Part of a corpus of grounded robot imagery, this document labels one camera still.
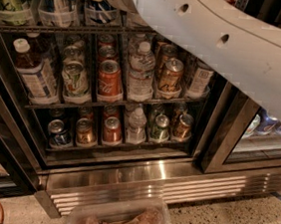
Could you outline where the blue pepsi can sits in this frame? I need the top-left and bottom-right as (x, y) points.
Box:
(84, 0), (119, 25)
(48, 119), (73, 148)

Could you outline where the brown tea bottle left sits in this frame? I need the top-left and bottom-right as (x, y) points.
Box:
(13, 38), (59, 105)

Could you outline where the blue pepsi can bottom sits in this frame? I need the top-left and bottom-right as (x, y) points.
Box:
(48, 119), (73, 148)

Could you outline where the green white 7up can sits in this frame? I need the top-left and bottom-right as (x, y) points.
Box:
(62, 61), (92, 105)

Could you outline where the brown tea bottle right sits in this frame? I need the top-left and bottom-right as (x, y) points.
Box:
(185, 59), (215, 98)

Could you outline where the red coca-cola can middle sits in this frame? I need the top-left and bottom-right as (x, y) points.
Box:
(97, 60), (124, 103)

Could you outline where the silver can top shelf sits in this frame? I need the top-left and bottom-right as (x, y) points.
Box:
(38, 0), (79, 28)

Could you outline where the fridge sliding glass door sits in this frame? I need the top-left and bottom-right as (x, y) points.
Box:
(198, 0), (281, 182)

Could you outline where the steel fridge vent grille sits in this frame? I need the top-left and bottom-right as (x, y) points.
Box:
(35, 160), (281, 218)

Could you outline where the gold can middle shelf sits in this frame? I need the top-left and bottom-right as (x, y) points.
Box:
(157, 58), (184, 99)

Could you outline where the gold can shelf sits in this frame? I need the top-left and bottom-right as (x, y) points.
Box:
(157, 58), (184, 99)
(76, 118), (98, 147)

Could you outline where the orange can bottom shelf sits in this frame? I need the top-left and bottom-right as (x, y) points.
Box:
(172, 113), (193, 141)

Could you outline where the clear plastic container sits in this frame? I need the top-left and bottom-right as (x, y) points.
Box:
(67, 197), (171, 224)

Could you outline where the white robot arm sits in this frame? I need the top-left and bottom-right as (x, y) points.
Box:
(96, 0), (281, 120)

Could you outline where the red can bottom shelf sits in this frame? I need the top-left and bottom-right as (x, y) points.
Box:
(103, 116), (123, 145)

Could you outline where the small water bottle bottom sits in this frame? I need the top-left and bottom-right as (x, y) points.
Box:
(127, 107), (146, 144)

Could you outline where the green can bottom shelf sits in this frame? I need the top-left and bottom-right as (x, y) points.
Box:
(150, 114), (169, 142)

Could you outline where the gold can bottom shelf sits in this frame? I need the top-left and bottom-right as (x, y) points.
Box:
(76, 118), (98, 147)

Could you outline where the brown tea bottle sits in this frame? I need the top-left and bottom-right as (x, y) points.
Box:
(185, 59), (215, 98)
(13, 38), (59, 105)

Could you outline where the clear water bottle middle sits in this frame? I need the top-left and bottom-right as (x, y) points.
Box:
(128, 41), (155, 102)

